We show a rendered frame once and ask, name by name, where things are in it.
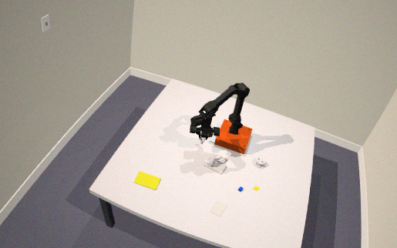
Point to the yellow flat plate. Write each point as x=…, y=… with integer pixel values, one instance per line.
x=145, y=179

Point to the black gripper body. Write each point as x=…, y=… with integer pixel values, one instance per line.
x=215, y=130

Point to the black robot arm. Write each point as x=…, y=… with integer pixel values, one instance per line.
x=211, y=107

